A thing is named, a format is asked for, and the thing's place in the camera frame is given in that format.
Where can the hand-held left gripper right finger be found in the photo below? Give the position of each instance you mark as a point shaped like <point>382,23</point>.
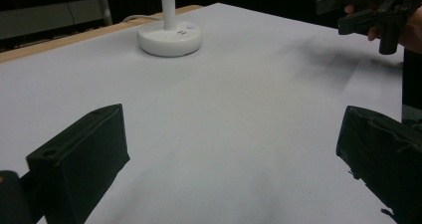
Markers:
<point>388,157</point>

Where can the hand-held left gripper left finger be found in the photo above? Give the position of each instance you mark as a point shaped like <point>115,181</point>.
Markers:
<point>83,157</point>

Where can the grey panel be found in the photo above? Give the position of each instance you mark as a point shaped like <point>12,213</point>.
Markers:
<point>43,20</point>

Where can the white table sheet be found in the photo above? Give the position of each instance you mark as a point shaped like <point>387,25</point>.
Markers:
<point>232,111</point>

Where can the white desk lamp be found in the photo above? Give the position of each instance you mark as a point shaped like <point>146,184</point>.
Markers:
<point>169,37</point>

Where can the metal stand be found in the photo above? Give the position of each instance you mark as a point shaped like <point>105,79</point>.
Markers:
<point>103,3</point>

